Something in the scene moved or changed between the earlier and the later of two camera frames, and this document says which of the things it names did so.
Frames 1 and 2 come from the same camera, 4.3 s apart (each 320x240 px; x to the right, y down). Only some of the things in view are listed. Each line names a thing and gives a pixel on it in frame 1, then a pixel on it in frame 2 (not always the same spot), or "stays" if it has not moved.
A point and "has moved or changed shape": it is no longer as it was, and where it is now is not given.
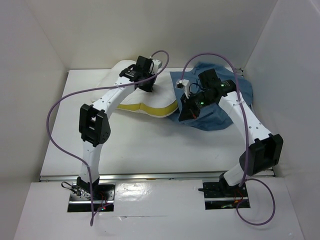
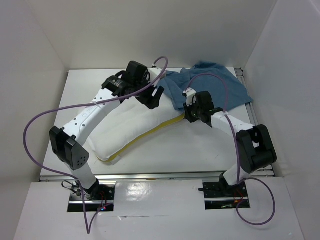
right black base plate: x=215 y=199 stays
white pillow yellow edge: x=161 y=99 has moved or changed shape
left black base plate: x=79 y=202 stays
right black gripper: x=188 y=112 -> x=188 y=115
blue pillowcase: x=214 y=118 has moved or changed shape
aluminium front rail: x=191 y=175 stays
